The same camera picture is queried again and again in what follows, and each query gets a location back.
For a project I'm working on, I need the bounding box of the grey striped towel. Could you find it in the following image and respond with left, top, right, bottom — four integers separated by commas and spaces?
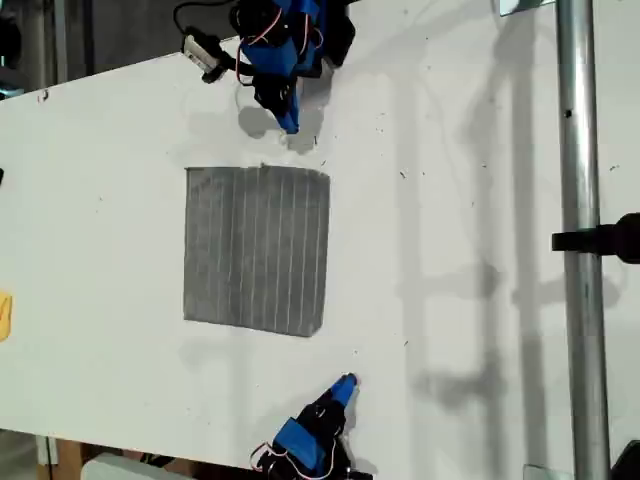
182, 164, 332, 339

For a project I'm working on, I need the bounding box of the white box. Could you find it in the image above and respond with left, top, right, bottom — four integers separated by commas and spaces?
81, 451, 201, 480

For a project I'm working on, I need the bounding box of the wooden table leg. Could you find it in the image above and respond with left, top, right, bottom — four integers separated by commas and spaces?
35, 433, 85, 469

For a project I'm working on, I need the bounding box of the black round object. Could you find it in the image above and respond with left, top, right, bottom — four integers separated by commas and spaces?
609, 438, 640, 480

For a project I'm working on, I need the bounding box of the black clamp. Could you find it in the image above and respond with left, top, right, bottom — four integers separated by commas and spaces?
551, 212, 640, 266

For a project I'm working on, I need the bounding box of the yellow object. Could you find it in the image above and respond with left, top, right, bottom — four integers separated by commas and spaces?
0, 291, 14, 344

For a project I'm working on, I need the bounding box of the black camera cable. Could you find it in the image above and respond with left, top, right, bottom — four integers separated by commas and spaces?
172, 0, 236, 39

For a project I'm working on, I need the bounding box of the steel post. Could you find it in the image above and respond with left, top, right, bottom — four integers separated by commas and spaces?
554, 0, 612, 480

